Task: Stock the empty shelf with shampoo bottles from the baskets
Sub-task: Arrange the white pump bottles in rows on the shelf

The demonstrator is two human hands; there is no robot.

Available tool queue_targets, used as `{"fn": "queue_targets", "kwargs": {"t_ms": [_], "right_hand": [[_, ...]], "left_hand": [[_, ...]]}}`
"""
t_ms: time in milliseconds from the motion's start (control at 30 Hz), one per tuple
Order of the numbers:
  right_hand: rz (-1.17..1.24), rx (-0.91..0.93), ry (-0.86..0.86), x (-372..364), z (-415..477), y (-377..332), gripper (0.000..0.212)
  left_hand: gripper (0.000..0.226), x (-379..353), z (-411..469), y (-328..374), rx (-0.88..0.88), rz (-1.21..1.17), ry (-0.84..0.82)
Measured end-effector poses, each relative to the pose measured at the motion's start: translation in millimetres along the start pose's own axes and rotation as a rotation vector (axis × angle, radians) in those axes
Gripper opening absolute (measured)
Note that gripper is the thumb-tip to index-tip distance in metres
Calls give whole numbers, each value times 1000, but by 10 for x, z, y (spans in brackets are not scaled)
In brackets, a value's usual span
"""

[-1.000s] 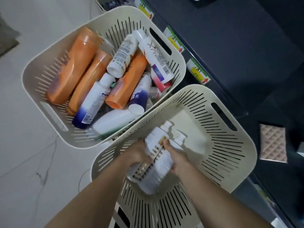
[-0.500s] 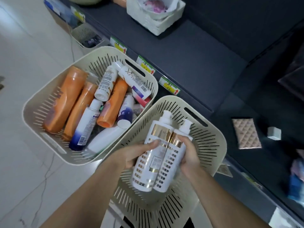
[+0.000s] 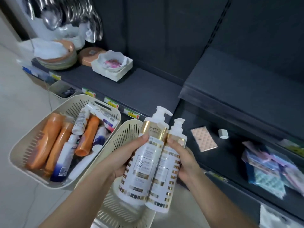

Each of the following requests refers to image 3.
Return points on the pink patterned flat packet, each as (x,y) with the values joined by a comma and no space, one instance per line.
(204,140)

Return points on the dark grey shelf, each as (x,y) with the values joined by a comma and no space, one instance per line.
(237,80)

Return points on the pile of pastel small packets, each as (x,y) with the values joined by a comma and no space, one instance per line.
(268,173)

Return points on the cream slotted plastic basket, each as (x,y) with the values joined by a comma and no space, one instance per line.
(126,132)
(21,151)

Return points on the person's right hand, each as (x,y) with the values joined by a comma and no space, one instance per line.
(190,166)

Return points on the stack of orange cream plates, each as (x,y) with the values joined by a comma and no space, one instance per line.
(59,61)

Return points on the person's right forearm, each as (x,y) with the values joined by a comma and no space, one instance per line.
(218,204)

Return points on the white square dish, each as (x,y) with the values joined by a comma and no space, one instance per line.
(111,74)

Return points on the Dove bottle pink bottom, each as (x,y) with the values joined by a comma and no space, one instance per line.
(110,128)

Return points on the person's left forearm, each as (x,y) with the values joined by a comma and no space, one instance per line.
(78,204)

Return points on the row of hanging steel ladles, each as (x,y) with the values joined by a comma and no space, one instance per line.
(52,18)

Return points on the Dove bottle blue bottom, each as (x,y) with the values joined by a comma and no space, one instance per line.
(64,161)
(99,138)

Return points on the small cream slotted basket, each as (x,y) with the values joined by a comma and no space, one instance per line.
(54,87)

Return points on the person's left hand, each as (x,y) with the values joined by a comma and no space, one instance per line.
(116,163)

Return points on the orange dome bowl with sticker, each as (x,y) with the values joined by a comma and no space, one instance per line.
(89,56)

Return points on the white floral bowl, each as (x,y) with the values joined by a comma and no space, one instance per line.
(112,61)

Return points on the green yellow price label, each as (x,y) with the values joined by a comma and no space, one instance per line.
(131,113)
(55,75)
(111,102)
(88,92)
(292,146)
(217,176)

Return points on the small white box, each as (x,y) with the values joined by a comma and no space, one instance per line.
(223,134)

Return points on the white power strip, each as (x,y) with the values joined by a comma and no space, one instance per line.
(270,218)

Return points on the clear blue plastic box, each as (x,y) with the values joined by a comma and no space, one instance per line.
(33,71)

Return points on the bunch of dark blue packets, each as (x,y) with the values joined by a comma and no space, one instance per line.
(67,91)

